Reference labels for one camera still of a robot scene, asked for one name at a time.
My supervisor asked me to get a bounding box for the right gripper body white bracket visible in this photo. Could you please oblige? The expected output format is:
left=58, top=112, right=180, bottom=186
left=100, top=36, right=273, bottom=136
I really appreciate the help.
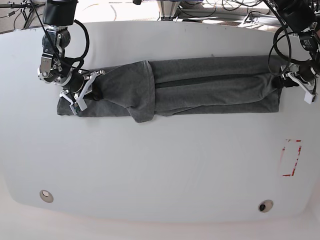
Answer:
left=58, top=70, right=105, bottom=107

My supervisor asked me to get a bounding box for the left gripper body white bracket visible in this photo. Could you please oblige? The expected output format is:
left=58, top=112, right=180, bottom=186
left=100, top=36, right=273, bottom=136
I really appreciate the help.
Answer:
left=280, top=63, right=320, bottom=93

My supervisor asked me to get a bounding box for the grey T-shirt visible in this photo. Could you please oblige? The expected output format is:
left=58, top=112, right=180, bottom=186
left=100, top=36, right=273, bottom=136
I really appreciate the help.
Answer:
left=56, top=54, right=285, bottom=124

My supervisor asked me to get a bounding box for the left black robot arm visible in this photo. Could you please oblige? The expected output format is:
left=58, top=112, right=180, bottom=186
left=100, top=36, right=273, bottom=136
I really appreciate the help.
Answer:
left=264, top=0, right=320, bottom=104

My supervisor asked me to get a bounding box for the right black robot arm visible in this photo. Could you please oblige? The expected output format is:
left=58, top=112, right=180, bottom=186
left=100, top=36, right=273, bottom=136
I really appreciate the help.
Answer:
left=38, top=0, right=103, bottom=106

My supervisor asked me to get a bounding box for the red tape rectangle marking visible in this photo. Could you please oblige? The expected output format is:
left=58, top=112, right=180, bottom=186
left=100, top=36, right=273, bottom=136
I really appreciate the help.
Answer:
left=279, top=139, right=302, bottom=177

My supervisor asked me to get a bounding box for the left round table grommet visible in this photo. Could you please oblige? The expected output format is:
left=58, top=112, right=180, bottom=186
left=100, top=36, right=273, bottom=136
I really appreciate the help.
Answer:
left=39, top=190, right=54, bottom=204

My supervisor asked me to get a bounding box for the round table grommet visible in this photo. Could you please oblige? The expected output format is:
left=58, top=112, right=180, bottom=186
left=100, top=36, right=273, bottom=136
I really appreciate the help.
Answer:
left=258, top=199, right=274, bottom=213
left=39, top=190, right=54, bottom=204

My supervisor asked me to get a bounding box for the black tripod stand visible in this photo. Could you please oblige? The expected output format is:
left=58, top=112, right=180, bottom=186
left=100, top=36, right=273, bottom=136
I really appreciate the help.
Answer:
left=0, top=0, right=40, bottom=33

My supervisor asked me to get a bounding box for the metal stand column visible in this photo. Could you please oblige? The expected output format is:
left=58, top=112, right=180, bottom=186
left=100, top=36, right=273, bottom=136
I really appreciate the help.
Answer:
left=157, top=0, right=181, bottom=21

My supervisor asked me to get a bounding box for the right round table grommet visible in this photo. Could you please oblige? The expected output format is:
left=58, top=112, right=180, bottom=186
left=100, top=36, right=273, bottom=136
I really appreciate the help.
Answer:
left=258, top=199, right=274, bottom=213

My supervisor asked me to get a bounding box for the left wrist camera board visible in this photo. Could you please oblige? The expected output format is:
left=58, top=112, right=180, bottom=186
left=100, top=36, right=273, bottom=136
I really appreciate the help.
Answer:
left=304, top=91, right=318, bottom=105

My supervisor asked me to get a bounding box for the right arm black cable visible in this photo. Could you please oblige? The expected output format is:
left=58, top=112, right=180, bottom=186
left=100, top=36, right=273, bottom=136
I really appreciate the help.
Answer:
left=29, top=0, right=91, bottom=73

